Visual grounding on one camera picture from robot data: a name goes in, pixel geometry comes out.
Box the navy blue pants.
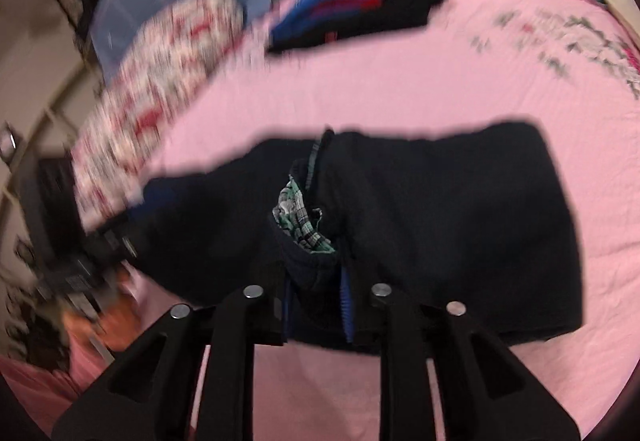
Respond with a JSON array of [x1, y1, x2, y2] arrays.
[[132, 121, 586, 354]]

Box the red floral pillow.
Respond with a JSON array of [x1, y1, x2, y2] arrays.
[[72, 0, 248, 232]]

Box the person's left hand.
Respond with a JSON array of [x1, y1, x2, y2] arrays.
[[62, 266, 146, 353]]

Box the folded red garment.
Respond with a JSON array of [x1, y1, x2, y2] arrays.
[[310, 0, 388, 16]]

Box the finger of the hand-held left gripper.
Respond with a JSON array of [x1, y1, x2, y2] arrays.
[[90, 176, 168, 247]]

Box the cream quilted blanket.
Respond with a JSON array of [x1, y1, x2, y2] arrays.
[[602, 0, 637, 29]]

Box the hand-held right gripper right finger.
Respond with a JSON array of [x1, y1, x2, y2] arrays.
[[339, 266, 583, 441]]

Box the pink floral blanket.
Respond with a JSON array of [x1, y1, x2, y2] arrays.
[[0, 0, 640, 441]]

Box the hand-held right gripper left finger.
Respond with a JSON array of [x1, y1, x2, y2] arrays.
[[50, 281, 296, 441]]

